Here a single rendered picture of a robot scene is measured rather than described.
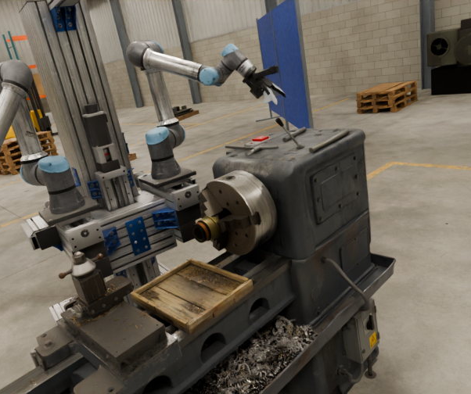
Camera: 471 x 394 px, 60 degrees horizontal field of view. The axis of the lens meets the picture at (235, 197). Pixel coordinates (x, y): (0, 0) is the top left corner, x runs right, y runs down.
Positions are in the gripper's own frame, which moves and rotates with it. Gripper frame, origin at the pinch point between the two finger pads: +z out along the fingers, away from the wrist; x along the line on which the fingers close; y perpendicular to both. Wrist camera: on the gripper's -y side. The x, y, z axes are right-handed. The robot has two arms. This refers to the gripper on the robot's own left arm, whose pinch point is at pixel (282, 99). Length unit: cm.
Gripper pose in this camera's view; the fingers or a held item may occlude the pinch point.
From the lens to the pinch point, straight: 194.6
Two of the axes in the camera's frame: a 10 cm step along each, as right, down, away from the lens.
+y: -6.0, 5.7, 5.6
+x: -3.7, 4.2, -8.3
